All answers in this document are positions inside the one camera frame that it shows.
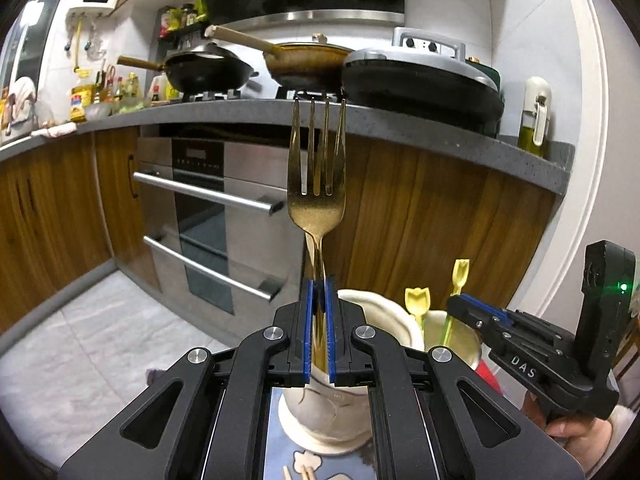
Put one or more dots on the grey electric griddle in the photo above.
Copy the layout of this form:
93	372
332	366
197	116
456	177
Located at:
420	80

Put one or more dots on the black wok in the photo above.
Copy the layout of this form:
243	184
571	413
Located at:
210	70

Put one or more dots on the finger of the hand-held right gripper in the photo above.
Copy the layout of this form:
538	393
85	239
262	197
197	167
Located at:
475	310

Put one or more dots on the stainless steel oven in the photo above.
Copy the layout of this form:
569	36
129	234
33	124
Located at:
200	210

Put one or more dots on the pink dish cloth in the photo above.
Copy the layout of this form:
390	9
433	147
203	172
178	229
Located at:
52	131

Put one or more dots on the spice rack with bottles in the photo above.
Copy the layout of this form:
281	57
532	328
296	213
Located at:
180	20

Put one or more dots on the white hanging towel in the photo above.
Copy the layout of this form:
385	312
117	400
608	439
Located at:
24	95

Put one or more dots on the oil bottle with white top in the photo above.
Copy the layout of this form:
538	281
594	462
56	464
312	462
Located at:
535	110

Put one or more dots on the gas stove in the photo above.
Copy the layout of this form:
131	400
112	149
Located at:
225	95

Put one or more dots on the kitchen window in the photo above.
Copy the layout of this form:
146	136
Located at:
22	45

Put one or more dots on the large cream ceramic utensil holder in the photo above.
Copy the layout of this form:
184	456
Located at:
320	420

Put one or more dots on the small cream ceramic utensil holder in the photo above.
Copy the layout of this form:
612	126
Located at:
460	345

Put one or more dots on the yellow tulip fruit fork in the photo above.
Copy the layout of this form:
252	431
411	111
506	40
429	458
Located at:
417	302
460	272

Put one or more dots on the person's right hand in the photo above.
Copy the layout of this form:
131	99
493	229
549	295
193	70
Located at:
575	430

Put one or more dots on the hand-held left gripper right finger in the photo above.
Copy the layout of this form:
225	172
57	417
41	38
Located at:
331	330

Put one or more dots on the wooden base cabinet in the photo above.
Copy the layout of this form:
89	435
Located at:
55	210
430	210

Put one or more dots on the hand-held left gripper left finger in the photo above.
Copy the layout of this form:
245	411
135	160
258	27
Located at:
309	330

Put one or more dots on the gold metal fork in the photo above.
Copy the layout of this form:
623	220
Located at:
316	210

